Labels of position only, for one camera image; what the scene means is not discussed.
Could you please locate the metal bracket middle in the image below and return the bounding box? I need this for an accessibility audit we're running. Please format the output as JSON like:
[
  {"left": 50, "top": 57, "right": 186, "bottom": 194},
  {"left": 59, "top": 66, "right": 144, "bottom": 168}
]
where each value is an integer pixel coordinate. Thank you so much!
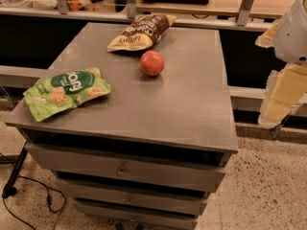
[{"left": 126, "top": 0, "right": 136, "bottom": 19}]

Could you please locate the bottom grey drawer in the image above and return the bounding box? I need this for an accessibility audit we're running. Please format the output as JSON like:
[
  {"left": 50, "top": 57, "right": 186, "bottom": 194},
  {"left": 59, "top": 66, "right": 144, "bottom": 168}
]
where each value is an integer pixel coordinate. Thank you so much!
[{"left": 73, "top": 199, "right": 198, "bottom": 230}]

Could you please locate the black stand leg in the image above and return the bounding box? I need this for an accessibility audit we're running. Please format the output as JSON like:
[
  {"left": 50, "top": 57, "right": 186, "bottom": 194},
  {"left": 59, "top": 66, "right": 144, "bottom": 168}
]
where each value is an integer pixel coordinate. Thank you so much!
[{"left": 0, "top": 148, "right": 28, "bottom": 199}]

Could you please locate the metal bracket right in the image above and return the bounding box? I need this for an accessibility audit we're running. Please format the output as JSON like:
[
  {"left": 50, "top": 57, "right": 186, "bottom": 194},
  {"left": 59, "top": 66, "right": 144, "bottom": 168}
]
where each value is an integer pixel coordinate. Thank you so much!
[{"left": 236, "top": 0, "right": 254, "bottom": 27}]

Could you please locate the grey drawer cabinet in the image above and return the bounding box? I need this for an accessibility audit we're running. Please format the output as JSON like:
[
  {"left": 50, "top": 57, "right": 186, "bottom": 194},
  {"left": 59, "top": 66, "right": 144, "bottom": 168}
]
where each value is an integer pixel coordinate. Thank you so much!
[{"left": 8, "top": 23, "right": 238, "bottom": 219}]

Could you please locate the green snack bag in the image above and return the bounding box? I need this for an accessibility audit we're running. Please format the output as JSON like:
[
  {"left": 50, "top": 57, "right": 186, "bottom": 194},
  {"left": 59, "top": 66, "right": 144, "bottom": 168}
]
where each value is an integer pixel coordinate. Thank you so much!
[{"left": 23, "top": 67, "right": 111, "bottom": 122}]

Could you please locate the grey drawer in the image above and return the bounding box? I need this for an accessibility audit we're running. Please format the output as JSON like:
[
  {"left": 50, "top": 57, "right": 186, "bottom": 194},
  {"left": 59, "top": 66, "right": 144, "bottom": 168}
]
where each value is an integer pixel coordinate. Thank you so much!
[
  {"left": 56, "top": 178, "right": 207, "bottom": 216},
  {"left": 25, "top": 143, "right": 225, "bottom": 193},
  {"left": 73, "top": 199, "right": 198, "bottom": 230}
]

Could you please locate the black cable on floor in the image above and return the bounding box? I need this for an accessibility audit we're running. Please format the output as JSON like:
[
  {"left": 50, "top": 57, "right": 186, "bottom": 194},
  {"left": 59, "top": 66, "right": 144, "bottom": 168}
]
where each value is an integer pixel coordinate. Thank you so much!
[{"left": 0, "top": 151, "right": 67, "bottom": 230}]

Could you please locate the top grey drawer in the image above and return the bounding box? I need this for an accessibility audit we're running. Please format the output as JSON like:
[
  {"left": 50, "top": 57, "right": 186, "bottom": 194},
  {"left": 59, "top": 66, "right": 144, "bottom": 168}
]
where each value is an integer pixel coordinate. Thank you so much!
[{"left": 25, "top": 143, "right": 225, "bottom": 193}]

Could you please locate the middle grey drawer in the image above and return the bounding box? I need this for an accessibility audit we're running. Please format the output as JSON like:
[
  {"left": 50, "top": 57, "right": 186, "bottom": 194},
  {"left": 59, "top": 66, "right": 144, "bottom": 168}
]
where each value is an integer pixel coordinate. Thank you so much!
[{"left": 56, "top": 178, "right": 207, "bottom": 216}]

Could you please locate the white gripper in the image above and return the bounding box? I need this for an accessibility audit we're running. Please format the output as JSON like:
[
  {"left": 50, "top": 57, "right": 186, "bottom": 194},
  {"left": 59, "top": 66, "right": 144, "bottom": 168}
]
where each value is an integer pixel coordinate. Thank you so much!
[{"left": 255, "top": 0, "right": 307, "bottom": 123}]

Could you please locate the red apple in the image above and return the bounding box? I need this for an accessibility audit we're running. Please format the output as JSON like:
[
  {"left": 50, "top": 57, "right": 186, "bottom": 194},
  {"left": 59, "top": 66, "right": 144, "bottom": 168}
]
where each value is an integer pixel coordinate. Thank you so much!
[{"left": 140, "top": 51, "right": 165, "bottom": 77}]

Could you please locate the brown chip bag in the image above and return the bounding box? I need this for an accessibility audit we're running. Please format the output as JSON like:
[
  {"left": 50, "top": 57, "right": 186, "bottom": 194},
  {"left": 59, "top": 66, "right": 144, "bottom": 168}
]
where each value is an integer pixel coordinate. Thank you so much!
[{"left": 107, "top": 14, "right": 177, "bottom": 52}]

